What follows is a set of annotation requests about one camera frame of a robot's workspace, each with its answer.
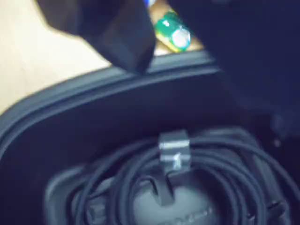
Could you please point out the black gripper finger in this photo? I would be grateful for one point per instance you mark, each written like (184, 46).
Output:
(112, 30)
(246, 42)

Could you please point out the black bowl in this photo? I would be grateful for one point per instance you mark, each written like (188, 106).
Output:
(70, 112)

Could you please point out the white marker with blue cap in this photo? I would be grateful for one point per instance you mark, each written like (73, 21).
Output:
(149, 2)

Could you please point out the yellow tube with green end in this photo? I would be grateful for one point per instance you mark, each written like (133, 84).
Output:
(171, 28)

